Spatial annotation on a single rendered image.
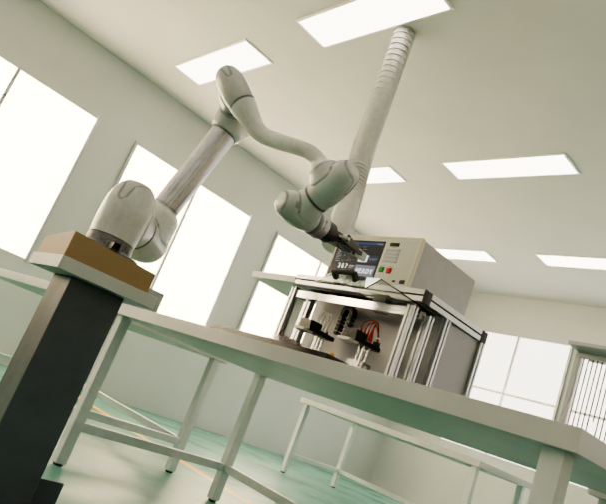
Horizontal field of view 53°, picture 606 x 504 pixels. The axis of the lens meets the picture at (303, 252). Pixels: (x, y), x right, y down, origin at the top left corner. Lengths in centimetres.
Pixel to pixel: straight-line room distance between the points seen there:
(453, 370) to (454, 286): 33
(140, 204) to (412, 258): 98
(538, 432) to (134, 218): 133
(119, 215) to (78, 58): 490
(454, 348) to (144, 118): 530
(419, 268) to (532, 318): 714
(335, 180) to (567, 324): 742
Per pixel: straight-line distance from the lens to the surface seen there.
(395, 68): 439
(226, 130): 234
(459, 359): 235
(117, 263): 192
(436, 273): 234
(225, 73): 229
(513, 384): 913
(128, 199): 202
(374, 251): 238
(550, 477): 139
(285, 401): 841
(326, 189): 191
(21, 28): 671
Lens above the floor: 57
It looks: 14 degrees up
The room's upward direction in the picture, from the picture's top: 21 degrees clockwise
